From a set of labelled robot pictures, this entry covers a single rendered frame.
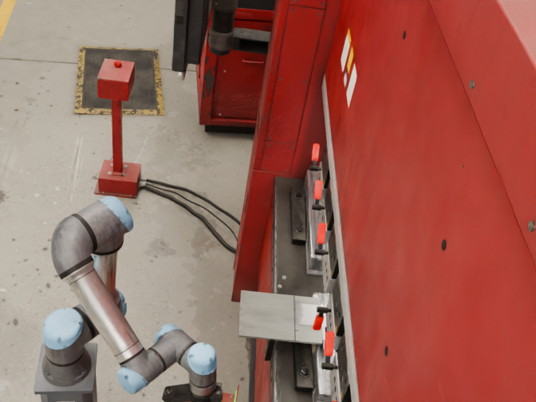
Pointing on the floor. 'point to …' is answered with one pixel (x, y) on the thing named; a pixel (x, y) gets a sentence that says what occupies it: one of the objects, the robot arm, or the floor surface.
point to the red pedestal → (107, 176)
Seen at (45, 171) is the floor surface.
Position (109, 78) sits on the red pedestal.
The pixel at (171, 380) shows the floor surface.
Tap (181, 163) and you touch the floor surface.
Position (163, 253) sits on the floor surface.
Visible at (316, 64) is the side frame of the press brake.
